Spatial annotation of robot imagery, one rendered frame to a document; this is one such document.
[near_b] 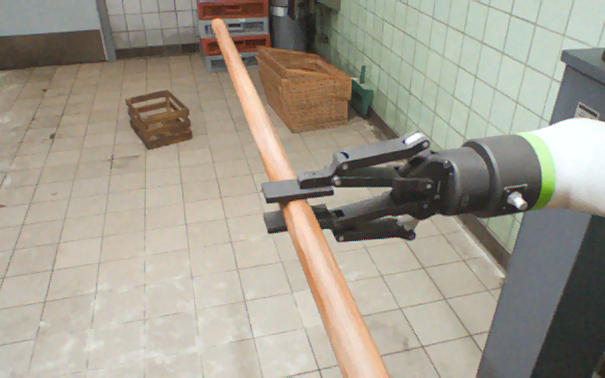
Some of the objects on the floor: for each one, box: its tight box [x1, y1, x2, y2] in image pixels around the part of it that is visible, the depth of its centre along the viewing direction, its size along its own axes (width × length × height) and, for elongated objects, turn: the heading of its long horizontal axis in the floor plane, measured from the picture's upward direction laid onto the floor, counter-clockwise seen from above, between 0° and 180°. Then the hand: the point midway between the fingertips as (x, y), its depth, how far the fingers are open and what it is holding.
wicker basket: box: [258, 71, 348, 134], centre depth 354 cm, size 49×56×28 cm
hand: (296, 204), depth 52 cm, fingers open, 3 cm apart
